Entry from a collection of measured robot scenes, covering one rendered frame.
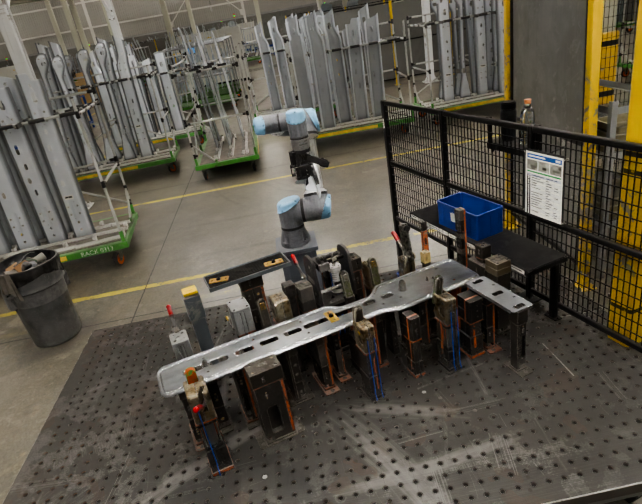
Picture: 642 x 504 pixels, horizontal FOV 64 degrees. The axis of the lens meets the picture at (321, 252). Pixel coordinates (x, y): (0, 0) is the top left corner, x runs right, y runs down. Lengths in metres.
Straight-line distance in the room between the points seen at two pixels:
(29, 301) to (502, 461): 3.69
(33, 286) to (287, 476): 3.06
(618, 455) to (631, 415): 0.20
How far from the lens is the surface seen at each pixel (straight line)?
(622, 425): 2.11
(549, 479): 1.90
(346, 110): 9.08
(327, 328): 2.05
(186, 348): 2.12
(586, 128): 3.74
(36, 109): 6.05
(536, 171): 2.40
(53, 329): 4.73
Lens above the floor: 2.14
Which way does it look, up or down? 25 degrees down
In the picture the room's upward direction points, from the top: 10 degrees counter-clockwise
